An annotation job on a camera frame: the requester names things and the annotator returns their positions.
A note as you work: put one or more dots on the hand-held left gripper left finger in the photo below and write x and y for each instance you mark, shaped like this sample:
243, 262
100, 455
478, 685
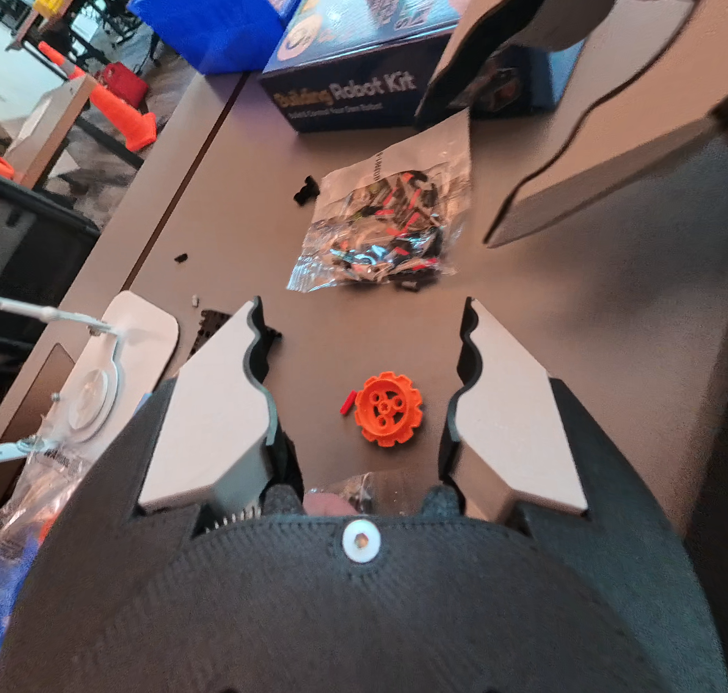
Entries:
216, 409

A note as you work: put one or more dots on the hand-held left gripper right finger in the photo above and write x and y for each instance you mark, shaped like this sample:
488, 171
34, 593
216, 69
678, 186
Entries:
506, 420

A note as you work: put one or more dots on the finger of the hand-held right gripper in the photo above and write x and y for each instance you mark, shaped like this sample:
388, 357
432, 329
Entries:
478, 33
654, 107

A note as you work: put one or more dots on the clear bag with orange gears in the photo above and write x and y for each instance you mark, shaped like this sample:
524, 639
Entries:
51, 477

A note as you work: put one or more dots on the grey desk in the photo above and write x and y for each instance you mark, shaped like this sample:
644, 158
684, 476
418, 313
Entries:
569, 306

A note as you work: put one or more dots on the black perforated brick plate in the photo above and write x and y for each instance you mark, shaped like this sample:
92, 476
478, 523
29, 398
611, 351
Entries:
213, 326

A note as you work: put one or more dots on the white stand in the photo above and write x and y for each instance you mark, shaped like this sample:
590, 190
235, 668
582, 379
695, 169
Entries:
142, 329

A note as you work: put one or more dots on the blue robot kit box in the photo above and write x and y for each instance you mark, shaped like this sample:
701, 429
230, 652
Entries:
364, 93

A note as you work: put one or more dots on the small red pin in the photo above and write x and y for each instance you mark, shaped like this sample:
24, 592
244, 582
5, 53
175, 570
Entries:
347, 406

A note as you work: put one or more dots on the orange gear wheel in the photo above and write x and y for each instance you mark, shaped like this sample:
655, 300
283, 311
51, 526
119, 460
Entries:
369, 426

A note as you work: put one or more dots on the clear bag black red parts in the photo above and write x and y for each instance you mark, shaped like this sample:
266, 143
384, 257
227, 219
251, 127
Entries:
369, 232

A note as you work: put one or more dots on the black ball connector piece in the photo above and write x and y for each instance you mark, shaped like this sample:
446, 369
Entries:
305, 190

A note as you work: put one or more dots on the black chair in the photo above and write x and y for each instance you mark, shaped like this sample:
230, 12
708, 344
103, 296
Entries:
40, 249

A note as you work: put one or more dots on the blue storage bin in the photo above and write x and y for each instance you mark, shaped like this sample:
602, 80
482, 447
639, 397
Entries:
210, 16

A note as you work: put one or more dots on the orange traffic cone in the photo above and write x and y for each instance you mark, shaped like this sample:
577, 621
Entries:
114, 107

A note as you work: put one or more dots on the wooden side table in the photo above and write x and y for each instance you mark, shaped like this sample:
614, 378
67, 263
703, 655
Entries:
51, 124

